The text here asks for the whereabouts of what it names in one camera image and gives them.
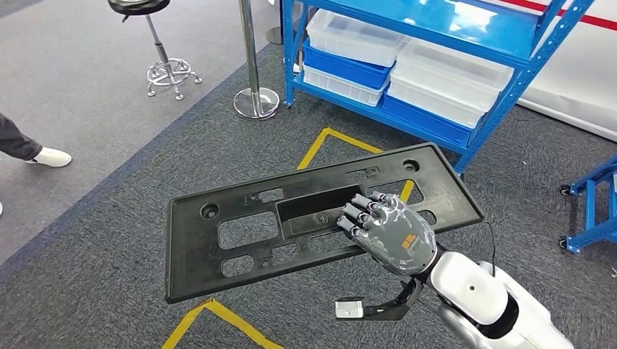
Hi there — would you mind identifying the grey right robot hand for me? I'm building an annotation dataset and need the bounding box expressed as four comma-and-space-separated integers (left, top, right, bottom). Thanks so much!
335, 190, 439, 278

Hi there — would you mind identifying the black plastic plate part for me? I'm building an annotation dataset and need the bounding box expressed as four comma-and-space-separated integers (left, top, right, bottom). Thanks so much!
164, 142, 485, 305

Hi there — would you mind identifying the blue wheeled shelf rack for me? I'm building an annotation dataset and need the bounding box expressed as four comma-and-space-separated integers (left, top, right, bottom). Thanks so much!
559, 156, 617, 254

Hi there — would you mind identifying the blue metal shelf rack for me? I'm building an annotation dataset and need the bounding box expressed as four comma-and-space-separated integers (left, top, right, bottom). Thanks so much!
281, 0, 596, 177

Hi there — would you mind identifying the yellow floor tape square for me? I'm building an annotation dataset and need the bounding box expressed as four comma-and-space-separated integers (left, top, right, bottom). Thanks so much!
161, 127, 416, 349

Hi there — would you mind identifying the white plastic bin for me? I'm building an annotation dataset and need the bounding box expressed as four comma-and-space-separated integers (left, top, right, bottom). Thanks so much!
391, 37, 515, 113
303, 63, 389, 108
386, 79, 485, 130
306, 8, 408, 68

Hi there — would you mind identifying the white car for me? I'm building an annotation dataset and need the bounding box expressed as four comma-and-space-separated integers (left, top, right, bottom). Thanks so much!
482, 0, 617, 143

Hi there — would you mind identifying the black round stool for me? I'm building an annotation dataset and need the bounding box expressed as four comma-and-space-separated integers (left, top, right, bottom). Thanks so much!
107, 0, 204, 101

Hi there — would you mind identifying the long red barrier belt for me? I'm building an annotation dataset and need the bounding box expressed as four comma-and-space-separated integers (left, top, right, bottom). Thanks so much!
501, 0, 617, 32

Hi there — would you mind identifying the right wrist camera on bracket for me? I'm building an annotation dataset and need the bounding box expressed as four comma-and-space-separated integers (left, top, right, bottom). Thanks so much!
335, 276, 425, 322

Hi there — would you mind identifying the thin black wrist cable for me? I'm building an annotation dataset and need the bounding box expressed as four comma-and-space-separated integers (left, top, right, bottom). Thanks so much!
483, 220, 498, 279

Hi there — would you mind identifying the chrome stanchion post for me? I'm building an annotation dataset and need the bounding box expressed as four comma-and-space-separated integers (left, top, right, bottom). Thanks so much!
232, 0, 281, 121

